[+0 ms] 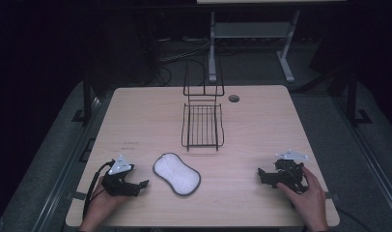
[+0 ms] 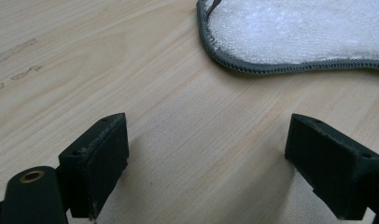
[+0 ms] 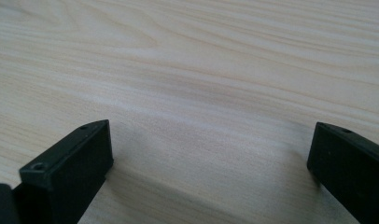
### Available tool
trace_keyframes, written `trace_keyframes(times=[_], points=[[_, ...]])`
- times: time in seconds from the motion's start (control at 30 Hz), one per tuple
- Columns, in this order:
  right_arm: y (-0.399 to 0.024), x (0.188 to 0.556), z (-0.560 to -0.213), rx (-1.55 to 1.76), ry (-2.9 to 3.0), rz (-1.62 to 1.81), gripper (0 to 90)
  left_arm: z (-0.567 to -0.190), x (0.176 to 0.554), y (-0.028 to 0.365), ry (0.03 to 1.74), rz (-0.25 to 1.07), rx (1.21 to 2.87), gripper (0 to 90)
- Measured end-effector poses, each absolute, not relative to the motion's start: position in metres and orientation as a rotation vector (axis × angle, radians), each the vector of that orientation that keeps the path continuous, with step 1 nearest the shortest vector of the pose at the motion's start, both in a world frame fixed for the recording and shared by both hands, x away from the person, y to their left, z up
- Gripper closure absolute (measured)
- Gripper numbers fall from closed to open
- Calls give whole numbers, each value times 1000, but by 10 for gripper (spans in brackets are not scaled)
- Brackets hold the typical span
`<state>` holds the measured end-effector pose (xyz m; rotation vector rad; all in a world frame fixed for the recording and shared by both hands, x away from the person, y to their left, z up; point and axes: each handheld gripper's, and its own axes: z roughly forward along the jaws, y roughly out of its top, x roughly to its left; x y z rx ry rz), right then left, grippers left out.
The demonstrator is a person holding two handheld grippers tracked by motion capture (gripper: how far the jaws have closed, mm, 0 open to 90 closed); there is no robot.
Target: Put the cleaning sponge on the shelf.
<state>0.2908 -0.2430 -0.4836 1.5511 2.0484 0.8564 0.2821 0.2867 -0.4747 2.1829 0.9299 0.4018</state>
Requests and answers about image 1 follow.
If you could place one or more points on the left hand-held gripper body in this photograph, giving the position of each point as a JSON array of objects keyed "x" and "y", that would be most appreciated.
[{"x": 118, "y": 185}]

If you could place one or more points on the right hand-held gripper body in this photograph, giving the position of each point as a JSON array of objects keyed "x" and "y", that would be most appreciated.
[{"x": 289, "y": 172}]

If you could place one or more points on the person's left hand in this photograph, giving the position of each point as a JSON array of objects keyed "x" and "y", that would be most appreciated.
[{"x": 99, "y": 206}]

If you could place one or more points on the person's right hand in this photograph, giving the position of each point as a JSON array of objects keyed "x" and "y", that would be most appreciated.
[{"x": 310, "y": 203}]

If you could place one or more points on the white sponge with grey rim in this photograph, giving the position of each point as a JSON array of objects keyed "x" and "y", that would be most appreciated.
[{"x": 176, "y": 174}]

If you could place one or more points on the grey tape strip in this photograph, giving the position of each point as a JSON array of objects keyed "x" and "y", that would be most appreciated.
[{"x": 76, "y": 195}]

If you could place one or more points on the white metal stand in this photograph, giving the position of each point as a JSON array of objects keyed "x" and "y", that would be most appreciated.
[{"x": 248, "y": 30}]

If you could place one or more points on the metal floor rail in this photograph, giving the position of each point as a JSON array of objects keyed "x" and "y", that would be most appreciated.
[
  {"x": 67, "y": 161},
  {"x": 368, "y": 154}
]

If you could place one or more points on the black metal stand post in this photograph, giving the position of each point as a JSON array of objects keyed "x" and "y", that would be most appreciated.
[
  {"x": 87, "y": 100},
  {"x": 353, "y": 103}
]

